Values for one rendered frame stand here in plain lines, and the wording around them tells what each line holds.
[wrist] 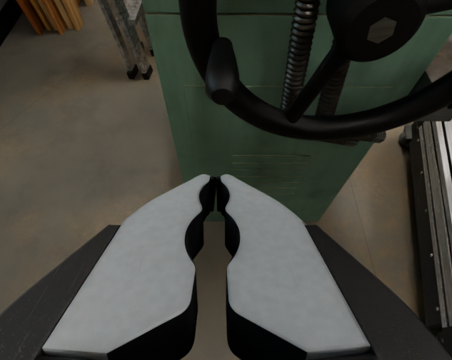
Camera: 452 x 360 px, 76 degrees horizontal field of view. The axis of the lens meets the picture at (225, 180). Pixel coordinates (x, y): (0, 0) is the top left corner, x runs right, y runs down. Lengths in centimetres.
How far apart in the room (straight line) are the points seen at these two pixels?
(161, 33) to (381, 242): 93
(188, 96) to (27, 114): 109
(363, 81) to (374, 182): 70
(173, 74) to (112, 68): 111
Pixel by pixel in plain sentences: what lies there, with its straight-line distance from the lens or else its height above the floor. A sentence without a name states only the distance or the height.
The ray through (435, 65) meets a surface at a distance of 63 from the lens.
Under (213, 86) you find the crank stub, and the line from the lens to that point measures 21.
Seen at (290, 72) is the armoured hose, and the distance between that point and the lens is 36.
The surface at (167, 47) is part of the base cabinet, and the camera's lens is 49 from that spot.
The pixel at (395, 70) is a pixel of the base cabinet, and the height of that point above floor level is 62.
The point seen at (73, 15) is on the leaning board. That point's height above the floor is 8.
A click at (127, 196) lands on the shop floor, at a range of 111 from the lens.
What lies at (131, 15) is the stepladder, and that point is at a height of 27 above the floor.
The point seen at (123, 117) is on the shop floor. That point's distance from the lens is 135.
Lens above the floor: 93
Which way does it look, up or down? 59 degrees down
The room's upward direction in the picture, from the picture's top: 1 degrees clockwise
